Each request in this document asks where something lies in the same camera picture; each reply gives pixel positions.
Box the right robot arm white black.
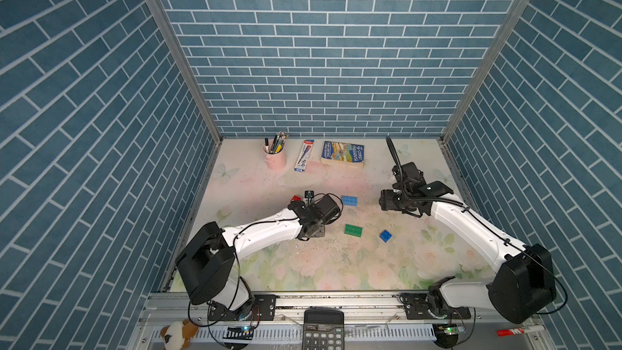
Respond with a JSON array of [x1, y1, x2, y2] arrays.
[[379, 162, 565, 324]]

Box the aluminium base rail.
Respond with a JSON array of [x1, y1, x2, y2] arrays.
[[128, 291, 554, 349]]

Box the pink pen holder cup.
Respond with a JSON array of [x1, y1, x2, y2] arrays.
[[263, 147, 287, 170]]

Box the blue small lego brick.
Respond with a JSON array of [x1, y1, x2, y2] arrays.
[[380, 230, 392, 242]]

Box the red white marker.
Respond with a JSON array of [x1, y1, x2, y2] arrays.
[[497, 324, 546, 337]]

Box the brown white plush toy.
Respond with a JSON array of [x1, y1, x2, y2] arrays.
[[160, 319, 199, 350]]

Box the black calculator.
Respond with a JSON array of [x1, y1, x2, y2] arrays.
[[301, 308, 345, 350]]

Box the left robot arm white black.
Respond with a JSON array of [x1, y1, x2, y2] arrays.
[[175, 193, 344, 322]]

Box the white red pen box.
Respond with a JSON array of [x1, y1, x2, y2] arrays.
[[294, 139, 314, 173]]

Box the blue long lego brick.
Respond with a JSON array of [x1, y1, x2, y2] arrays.
[[341, 195, 358, 207]]

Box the pens in cup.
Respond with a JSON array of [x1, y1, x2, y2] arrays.
[[264, 132, 288, 155]]

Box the green long lego brick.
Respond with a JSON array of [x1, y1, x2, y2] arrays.
[[344, 224, 363, 238]]

